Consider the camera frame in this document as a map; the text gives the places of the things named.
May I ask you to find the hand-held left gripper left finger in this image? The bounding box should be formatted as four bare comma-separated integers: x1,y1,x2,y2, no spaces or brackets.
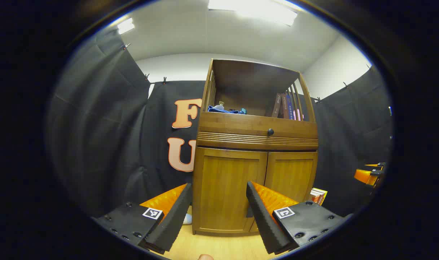
91,182,193,255

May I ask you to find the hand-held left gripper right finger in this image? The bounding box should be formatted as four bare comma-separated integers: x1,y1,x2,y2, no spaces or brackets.
246,181,354,255

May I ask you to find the wooden shoe cabinet door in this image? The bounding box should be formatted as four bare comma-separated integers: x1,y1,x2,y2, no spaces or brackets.
264,151,318,203
193,147,268,234

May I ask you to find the wooden double-door shoe cabinet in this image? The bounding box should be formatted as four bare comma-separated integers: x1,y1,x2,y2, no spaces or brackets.
192,58,319,238

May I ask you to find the wooden cabinet drawer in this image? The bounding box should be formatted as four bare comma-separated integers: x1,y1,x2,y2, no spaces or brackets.
198,112,318,139

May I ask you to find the black backdrop cloth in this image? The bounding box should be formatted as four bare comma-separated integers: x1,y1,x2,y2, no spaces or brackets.
46,27,393,219

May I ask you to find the blue cloth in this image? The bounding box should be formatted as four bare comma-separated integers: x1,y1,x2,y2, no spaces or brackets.
208,105,241,115

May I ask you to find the small ceiling light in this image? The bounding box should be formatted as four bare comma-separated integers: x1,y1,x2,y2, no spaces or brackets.
117,17,135,35

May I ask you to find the large ceiling light panel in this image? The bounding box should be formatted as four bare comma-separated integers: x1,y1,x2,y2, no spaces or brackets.
208,0,298,26

